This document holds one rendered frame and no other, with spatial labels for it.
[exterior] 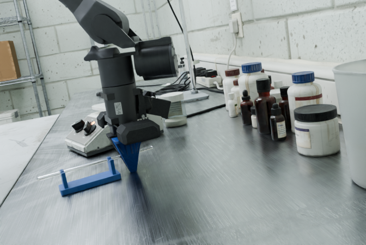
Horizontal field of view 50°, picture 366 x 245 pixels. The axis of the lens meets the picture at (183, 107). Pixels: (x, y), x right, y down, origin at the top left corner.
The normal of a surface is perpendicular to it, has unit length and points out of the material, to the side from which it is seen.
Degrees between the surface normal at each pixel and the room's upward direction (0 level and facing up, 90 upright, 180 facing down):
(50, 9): 90
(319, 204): 0
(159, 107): 91
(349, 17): 90
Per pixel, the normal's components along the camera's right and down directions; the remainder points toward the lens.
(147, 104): 0.37, -0.28
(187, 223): -0.15, -0.97
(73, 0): -0.08, 0.20
